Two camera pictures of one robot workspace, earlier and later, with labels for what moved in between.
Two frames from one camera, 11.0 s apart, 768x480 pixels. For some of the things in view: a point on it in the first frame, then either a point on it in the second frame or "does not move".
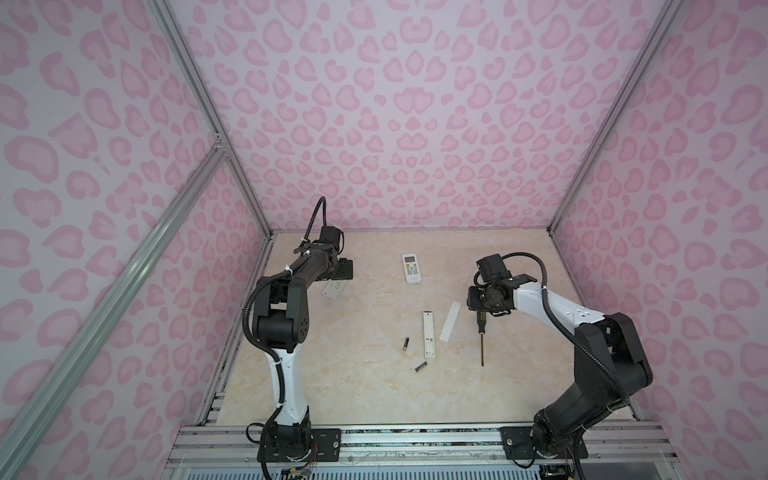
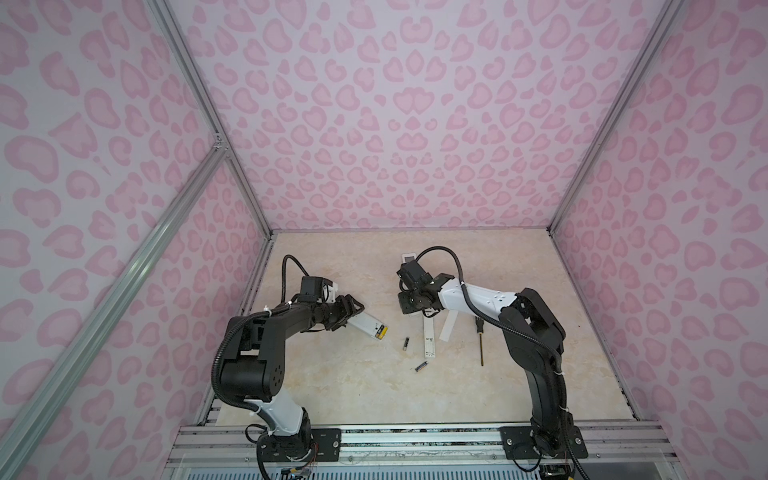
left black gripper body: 344,270 to 335,313
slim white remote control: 429,336 does not move
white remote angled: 332,289 to 366,323
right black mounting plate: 516,444 does not move
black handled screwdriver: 481,325 does not move
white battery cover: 450,320 does not move
